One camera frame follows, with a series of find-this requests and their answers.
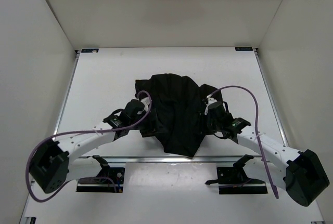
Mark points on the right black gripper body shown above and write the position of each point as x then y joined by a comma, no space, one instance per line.
214,125

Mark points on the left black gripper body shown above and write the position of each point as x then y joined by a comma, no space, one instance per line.
136,119

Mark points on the black skirt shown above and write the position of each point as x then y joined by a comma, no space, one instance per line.
177,117

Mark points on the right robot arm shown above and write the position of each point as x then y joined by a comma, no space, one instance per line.
299,173

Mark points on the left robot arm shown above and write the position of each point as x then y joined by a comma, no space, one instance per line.
60,159

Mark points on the left blue table sticker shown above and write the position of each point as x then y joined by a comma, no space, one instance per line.
89,50

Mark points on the blue table sticker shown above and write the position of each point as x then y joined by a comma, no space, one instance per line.
89,50
243,48

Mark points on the right blue table sticker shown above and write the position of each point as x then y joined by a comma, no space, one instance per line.
243,48

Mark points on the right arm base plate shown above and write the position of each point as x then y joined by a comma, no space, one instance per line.
232,179

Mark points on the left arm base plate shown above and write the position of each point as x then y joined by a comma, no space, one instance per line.
110,178

